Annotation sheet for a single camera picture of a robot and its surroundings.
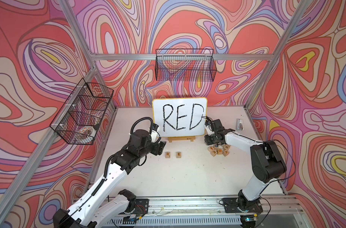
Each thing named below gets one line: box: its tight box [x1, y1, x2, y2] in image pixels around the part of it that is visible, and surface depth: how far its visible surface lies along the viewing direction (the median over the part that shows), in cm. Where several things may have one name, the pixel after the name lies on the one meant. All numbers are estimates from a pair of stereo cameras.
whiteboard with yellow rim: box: [152, 97, 208, 138], surface depth 92 cm
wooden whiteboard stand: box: [167, 136, 196, 143], surface depth 97 cm
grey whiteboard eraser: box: [235, 118, 245, 132], surface depth 107 cm
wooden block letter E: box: [176, 151, 182, 159], surface depth 92 cm
